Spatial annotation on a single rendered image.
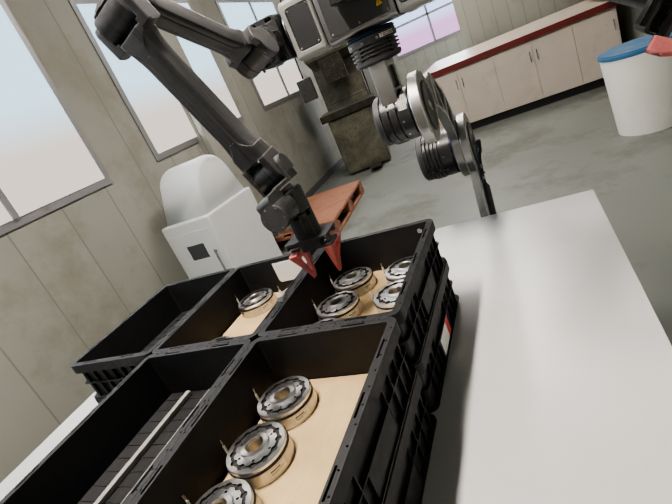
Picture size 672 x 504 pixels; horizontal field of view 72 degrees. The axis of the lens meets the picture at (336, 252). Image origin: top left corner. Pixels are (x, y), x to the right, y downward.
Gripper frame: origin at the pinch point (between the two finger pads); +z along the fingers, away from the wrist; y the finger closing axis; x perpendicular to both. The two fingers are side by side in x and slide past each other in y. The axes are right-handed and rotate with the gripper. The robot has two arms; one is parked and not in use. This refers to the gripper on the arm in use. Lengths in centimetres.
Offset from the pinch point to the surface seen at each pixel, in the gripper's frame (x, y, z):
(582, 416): -25, 42, 25
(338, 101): 561, -155, 2
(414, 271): -7.5, 20.6, 1.9
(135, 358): -17.2, -45.0, 1.0
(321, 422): -33.7, 4.2, 11.2
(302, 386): -27.7, -0.1, 8.2
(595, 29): 528, 156, 39
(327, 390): -26.1, 3.0, 11.2
